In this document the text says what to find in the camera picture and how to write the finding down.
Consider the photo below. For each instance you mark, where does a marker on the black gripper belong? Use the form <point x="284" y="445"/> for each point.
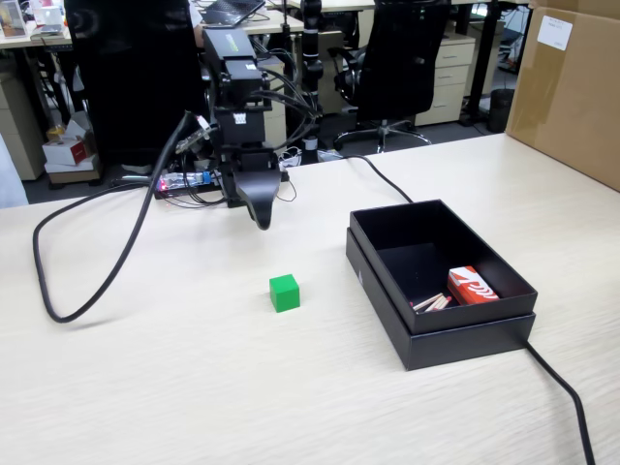
<point x="239" y="135"/>

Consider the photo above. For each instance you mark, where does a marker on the green cube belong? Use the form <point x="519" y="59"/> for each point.
<point x="285" y="293"/>

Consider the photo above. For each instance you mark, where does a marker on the controller board with red light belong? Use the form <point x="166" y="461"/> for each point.
<point x="186" y="181"/>

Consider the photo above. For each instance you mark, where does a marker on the black segmented pole stand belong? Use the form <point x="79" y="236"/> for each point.
<point x="311" y="72"/>

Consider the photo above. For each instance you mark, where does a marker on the black open cardboard box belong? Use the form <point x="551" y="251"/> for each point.
<point x="397" y="227"/>

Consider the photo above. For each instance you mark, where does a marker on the black mesh office chair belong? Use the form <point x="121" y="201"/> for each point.
<point x="135" y="72"/>

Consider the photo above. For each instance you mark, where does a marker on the beige office desk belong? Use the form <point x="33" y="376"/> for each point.
<point x="273" y="22"/>

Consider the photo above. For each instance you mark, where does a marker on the white red cardboard box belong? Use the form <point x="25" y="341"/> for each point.
<point x="68" y="152"/>

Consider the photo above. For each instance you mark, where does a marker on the dark open laptop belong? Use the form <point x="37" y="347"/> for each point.
<point x="232" y="9"/>

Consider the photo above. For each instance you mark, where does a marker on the black office chair with armrests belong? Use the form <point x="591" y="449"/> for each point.
<point x="402" y="58"/>

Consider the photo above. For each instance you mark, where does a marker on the red tipped wooden match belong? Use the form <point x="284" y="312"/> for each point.
<point x="442" y="306"/>
<point x="436" y="303"/>
<point x="428" y="299"/>

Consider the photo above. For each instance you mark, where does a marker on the beige side cabinet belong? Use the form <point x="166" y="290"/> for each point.
<point x="19" y="135"/>

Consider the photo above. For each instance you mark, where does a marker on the red white matchbox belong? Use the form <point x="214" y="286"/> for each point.
<point x="472" y="288"/>

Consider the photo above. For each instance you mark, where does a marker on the black cardboard box lid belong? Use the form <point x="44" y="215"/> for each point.
<point x="460" y="344"/>

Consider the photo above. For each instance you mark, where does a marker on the black waste bin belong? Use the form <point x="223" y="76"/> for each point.
<point x="501" y="111"/>

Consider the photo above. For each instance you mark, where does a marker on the large brown cardboard box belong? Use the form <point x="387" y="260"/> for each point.
<point x="571" y="97"/>

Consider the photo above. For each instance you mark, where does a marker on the white shipping label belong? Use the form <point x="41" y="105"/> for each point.
<point x="554" y="31"/>

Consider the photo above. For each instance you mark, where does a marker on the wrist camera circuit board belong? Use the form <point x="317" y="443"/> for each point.
<point x="196" y="135"/>

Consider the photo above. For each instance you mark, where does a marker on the clear picture frame stand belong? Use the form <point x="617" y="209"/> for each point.
<point x="12" y="19"/>

